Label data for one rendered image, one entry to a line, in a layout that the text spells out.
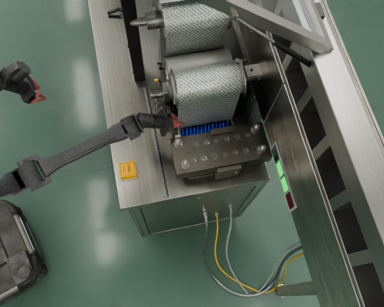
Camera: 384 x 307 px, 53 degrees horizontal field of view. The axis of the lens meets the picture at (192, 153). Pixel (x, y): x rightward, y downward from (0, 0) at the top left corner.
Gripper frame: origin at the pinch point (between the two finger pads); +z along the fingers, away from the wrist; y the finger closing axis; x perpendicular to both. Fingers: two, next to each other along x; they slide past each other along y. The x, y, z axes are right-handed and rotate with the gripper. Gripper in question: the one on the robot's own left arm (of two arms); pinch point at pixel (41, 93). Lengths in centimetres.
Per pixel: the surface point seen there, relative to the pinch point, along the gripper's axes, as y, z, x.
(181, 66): -29, 8, -55
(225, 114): -49, 25, -55
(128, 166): -43.4, 18.5, -9.7
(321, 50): -67, -21, -92
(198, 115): -45, 17, -48
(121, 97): -10.8, 26.8, -20.0
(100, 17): 35, 33, -31
